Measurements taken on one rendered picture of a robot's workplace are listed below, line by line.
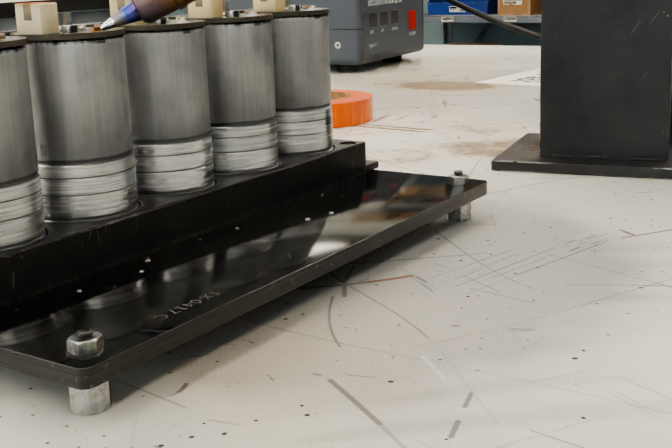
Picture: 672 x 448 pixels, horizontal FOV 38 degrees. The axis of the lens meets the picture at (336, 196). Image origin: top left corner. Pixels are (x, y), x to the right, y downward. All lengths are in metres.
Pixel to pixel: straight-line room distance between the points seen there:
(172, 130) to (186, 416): 0.09
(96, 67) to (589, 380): 0.12
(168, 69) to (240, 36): 0.03
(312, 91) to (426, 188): 0.04
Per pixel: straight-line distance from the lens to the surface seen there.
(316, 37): 0.29
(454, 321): 0.21
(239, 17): 0.26
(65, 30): 0.22
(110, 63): 0.22
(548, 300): 0.23
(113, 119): 0.23
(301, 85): 0.29
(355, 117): 0.47
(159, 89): 0.24
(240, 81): 0.26
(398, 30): 0.75
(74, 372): 0.17
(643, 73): 0.36
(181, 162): 0.25
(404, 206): 0.27
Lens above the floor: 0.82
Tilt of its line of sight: 13 degrees down
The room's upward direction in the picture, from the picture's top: 2 degrees counter-clockwise
